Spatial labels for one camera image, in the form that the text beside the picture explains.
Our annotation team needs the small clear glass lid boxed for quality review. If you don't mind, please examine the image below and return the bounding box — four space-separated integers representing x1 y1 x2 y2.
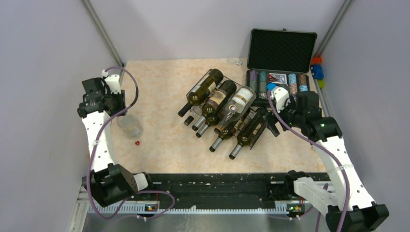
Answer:
226 57 243 66

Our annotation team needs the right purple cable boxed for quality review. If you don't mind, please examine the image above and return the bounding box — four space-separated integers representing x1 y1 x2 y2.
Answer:
266 90 351 232

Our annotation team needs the clear tall glass bottle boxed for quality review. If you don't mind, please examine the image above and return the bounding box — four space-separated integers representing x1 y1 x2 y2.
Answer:
215 86 256 133

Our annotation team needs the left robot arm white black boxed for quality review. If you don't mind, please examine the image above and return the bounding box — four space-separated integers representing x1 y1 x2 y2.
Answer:
77 74 155 207

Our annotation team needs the dark bottle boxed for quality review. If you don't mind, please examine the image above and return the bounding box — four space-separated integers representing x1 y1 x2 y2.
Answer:
177 69 223 117

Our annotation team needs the green wine bottle back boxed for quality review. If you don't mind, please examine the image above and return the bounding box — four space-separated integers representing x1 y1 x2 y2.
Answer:
229 108 267 160

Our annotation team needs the blue orange toy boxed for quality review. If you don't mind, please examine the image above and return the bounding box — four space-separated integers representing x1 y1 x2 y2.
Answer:
310 57 324 88

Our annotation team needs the green wine bottle front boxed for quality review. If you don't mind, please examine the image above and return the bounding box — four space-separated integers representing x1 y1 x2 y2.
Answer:
196 116 220 138

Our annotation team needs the clear round bottle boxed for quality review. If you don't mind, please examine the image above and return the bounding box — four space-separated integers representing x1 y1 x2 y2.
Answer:
116 114 143 139

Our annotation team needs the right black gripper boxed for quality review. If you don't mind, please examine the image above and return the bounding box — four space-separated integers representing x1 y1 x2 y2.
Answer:
264 94 305 136

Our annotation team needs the black poker chip case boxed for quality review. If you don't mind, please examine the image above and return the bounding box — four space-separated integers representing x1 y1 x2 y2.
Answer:
246 29 317 107

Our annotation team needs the black wire wine rack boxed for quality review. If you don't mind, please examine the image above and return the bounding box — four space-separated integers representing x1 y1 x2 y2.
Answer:
178 69 267 158

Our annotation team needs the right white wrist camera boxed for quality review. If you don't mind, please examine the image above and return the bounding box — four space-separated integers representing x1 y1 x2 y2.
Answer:
271 86 289 113

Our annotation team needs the green wine bottle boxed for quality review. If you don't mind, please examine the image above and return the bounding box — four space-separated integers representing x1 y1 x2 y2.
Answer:
191 80 237 131
209 119 244 152
229 108 267 160
196 116 220 138

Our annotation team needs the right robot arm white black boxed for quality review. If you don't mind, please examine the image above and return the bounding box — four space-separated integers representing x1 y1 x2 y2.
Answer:
267 87 389 232

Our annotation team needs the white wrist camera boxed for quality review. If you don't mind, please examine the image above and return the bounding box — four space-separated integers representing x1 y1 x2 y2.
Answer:
101 70 121 94
271 86 289 113

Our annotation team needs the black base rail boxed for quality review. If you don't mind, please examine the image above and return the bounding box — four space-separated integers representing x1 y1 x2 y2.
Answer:
137 173 307 210

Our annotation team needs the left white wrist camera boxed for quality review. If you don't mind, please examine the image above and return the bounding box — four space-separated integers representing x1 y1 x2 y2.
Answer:
101 70 121 94

